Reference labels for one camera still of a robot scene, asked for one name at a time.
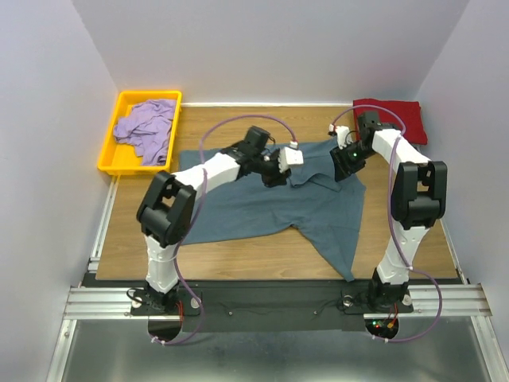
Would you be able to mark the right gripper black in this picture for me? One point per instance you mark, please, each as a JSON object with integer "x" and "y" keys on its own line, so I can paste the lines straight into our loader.
{"x": 340, "y": 166}

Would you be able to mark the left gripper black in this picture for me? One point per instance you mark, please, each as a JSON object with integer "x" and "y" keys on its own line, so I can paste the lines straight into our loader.
{"x": 273, "y": 173}

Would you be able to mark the blue-grey t-shirt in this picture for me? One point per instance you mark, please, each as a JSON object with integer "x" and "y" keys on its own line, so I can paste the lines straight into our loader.
{"x": 326, "y": 212}

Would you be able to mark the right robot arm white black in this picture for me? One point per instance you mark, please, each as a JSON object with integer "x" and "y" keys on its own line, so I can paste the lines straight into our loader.
{"x": 416, "y": 200}

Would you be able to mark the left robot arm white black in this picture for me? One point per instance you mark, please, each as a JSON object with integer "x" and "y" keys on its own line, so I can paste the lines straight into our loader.
{"x": 173, "y": 200}

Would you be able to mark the folded red t-shirt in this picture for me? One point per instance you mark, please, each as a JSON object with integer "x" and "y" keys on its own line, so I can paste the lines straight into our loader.
{"x": 408, "y": 111}

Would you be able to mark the lilac t-shirt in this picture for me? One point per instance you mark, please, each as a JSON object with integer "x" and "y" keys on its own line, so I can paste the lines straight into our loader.
{"x": 147, "y": 129}

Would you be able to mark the yellow plastic tray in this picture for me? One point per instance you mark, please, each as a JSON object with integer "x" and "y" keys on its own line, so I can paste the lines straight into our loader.
{"x": 119, "y": 159}

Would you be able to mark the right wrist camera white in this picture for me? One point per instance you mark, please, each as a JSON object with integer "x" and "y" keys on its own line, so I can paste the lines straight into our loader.
{"x": 342, "y": 134}

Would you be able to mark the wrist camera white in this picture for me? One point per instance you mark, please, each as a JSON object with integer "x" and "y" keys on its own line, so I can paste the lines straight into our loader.
{"x": 342, "y": 134}
{"x": 289, "y": 158}

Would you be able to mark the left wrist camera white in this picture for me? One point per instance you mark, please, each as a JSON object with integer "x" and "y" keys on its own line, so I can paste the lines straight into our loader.
{"x": 289, "y": 158}

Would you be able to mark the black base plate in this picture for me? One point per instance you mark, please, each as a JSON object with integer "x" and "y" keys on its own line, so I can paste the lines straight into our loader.
{"x": 278, "y": 305}

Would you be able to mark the aluminium frame rail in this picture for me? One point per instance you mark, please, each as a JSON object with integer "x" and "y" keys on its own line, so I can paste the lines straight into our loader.
{"x": 103, "y": 302}

